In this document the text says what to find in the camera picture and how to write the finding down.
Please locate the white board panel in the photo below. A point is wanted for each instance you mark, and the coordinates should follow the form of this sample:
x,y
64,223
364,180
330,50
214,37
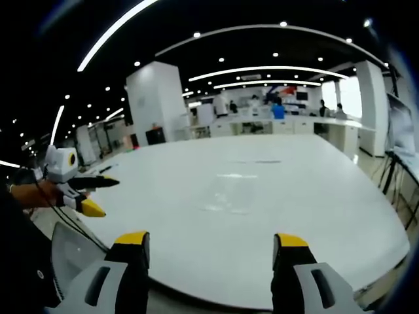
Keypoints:
x,y
400,124

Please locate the black cabinet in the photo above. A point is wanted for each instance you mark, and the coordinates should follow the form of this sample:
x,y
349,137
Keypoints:
x,y
156,136

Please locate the long ceiling light strip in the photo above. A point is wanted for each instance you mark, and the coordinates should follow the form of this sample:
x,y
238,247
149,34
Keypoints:
x,y
266,72
113,34

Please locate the clear resealable plastic bag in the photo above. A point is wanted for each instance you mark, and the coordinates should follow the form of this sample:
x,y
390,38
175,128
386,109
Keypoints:
x,y
234,188

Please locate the person's left hand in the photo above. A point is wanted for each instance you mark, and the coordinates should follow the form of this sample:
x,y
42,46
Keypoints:
x,y
39,194

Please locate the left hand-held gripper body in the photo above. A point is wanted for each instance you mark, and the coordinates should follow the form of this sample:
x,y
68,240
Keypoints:
x,y
60,163

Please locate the person's black clothing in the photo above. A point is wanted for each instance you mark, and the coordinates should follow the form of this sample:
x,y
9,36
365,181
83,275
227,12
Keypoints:
x,y
23,258

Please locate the white square pillar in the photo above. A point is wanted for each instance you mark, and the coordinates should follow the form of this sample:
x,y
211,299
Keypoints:
x,y
154,101

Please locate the black pen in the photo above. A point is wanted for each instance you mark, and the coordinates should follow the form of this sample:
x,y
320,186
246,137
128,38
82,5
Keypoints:
x,y
108,168

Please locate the grey chair back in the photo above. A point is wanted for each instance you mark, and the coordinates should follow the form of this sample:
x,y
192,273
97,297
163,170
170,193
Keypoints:
x,y
77,252

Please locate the long white counter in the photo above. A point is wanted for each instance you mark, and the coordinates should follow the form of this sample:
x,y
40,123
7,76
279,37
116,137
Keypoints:
x,y
294,126

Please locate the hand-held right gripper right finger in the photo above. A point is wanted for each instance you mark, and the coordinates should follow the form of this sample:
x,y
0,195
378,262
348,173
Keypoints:
x,y
311,281

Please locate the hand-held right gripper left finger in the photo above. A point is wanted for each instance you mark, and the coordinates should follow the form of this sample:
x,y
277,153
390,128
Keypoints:
x,y
98,281

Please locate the black-legged side table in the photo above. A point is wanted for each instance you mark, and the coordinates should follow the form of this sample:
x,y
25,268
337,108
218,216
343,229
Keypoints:
x,y
401,183

